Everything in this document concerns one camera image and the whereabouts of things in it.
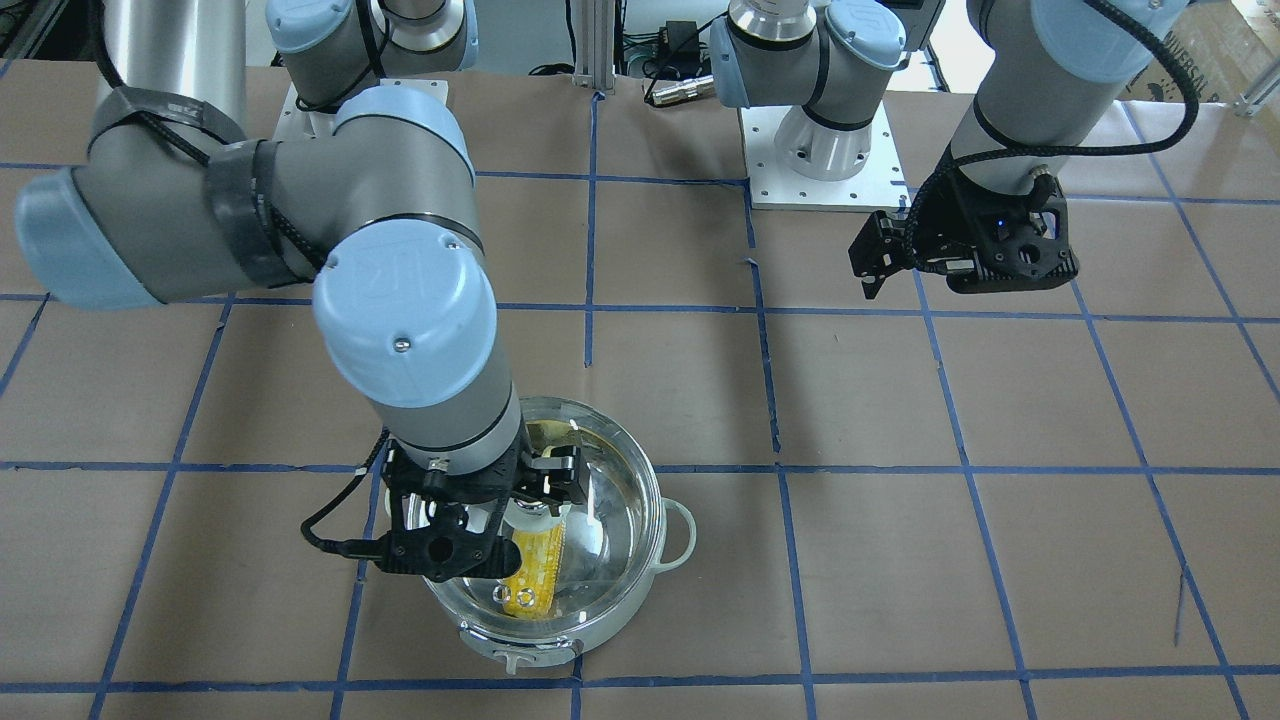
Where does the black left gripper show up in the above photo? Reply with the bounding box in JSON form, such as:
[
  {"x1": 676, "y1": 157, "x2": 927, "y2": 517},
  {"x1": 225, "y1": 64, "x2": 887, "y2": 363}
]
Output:
[{"x1": 920, "y1": 170, "x2": 1080, "y2": 293}]

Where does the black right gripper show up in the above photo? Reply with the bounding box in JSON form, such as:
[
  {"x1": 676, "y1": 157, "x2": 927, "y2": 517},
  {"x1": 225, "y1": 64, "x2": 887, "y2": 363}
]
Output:
[{"x1": 375, "y1": 450, "x2": 521, "y2": 583}]

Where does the yellow corn cob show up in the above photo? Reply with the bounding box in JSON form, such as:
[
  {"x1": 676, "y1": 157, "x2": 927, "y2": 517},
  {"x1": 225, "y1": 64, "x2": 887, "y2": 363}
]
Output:
[{"x1": 495, "y1": 514, "x2": 567, "y2": 620}]

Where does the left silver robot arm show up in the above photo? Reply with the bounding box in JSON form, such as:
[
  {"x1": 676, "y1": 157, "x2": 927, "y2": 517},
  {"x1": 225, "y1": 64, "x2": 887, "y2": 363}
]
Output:
[{"x1": 709, "y1": 1, "x2": 1198, "y2": 299}]

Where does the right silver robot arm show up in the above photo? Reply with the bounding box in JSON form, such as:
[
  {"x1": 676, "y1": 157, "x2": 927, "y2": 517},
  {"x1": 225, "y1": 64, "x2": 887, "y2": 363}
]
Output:
[{"x1": 15, "y1": 1, "x2": 529, "y2": 582}]

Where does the pale green cooking pot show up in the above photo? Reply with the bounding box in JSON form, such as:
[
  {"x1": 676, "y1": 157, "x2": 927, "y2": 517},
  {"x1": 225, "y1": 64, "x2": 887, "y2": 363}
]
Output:
[{"x1": 385, "y1": 397, "x2": 698, "y2": 673}]

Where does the cardboard box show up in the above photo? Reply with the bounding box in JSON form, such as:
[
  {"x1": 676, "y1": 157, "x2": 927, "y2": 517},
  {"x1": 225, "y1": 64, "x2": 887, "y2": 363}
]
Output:
[{"x1": 1164, "y1": 1, "x2": 1279, "y2": 102}]

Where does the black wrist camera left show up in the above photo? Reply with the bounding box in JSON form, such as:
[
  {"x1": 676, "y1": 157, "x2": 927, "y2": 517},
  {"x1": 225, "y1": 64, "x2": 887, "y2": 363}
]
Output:
[{"x1": 847, "y1": 210, "x2": 916, "y2": 301}]

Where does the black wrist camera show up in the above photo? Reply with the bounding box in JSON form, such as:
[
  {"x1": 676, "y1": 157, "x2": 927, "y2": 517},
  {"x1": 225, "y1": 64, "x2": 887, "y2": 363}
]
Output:
[
  {"x1": 512, "y1": 445, "x2": 591, "y2": 516},
  {"x1": 847, "y1": 210, "x2": 916, "y2": 301}
]

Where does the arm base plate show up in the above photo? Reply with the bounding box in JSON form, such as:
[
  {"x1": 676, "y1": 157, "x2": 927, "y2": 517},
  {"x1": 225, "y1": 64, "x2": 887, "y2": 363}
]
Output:
[
  {"x1": 273, "y1": 78, "x2": 449, "y2": 141},
  {"x1": 739, "y1": 106, "x2": 910, "y2": 213}
]

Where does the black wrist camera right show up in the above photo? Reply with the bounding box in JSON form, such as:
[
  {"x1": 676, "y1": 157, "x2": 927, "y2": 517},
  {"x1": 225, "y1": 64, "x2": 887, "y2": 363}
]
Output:
[{"x1": 512, "y1": 445, "x2": 591, "y2": 516}]

